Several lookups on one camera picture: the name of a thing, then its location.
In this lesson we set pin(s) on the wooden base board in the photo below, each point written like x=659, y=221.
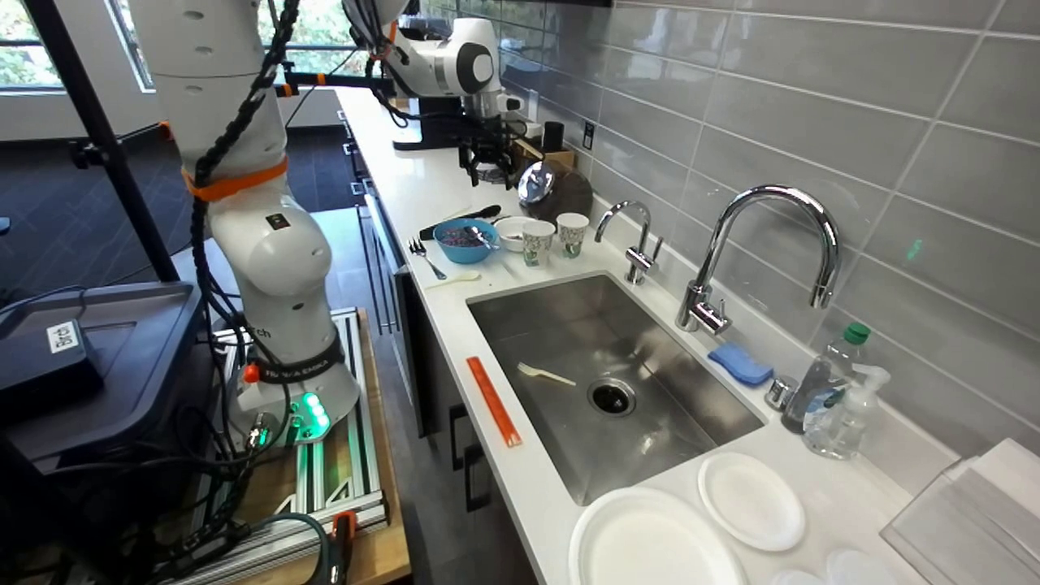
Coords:
x=377, y=555

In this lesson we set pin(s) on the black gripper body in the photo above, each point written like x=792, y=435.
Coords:
x=486, y=139

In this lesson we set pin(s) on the cream plastic spoon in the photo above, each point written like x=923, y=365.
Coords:
x=459, y=276
x=546, y=376

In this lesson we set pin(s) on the orange tape strip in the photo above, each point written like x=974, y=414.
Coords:
x=490, y=401

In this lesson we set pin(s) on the white bowl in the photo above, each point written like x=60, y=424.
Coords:
x=514, y=227

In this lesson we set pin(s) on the clear bottle with green cap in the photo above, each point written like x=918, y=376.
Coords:
x=838, y=418

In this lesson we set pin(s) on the wall power outlet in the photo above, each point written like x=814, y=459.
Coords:
x=588, y=133

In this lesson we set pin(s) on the small chrome faucet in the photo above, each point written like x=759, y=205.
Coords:
x=638, y=256

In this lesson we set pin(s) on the silver metal fork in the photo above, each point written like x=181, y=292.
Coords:
x=427, y=259

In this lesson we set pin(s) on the large white plate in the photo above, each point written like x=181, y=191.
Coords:
x=652, y=541

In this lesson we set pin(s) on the patterned paper cup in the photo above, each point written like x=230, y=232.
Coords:
x=574, y=235
x=538, y=246

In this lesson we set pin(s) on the shiny metal pot lid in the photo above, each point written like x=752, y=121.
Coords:
x=534, y=184

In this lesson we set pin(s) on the grey cart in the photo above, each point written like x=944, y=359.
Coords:
x=118, y=359

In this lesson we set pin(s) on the stainless steel sink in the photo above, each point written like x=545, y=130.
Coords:
x=606, y=327

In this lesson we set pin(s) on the small white plate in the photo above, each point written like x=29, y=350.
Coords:
x=752, y=503

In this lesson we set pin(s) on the black canister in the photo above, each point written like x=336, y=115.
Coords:
x=553, y=133

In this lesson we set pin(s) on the blue bowl with colourful cereal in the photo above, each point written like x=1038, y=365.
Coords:
x=466, y=243

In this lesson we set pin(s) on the tall chrome faucet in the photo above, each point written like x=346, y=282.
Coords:
x=703, y=312

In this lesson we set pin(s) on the white QR code tag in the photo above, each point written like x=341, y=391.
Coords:
x=63, y=337

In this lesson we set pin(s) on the blue sponge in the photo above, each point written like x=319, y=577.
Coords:
x=743, y=365

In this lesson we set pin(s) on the dark base cabinet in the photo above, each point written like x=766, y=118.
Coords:
x=427, y=359

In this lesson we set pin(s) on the black slanted pole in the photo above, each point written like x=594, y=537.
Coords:
x=103, y=141

